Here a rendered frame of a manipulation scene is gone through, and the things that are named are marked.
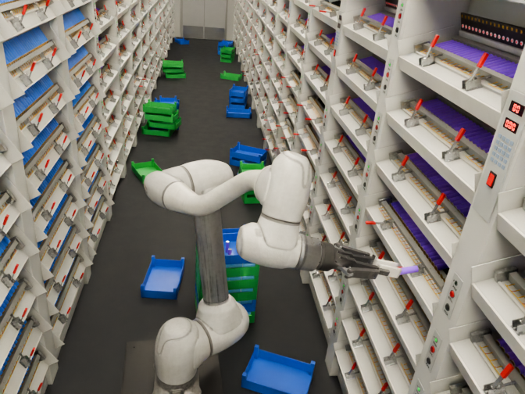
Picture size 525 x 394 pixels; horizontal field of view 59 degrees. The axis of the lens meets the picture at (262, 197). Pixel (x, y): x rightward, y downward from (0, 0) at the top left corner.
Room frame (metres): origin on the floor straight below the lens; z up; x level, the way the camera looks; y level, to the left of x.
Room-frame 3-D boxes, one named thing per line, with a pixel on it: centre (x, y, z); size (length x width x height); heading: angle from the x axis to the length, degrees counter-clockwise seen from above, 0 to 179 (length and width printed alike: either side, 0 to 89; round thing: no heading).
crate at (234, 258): (1.95, 0.15, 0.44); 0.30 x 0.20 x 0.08; 105
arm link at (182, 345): (1.25, 0.26, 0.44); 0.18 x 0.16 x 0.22; 133
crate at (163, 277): (2.16, 0.53, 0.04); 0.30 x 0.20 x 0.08; 3
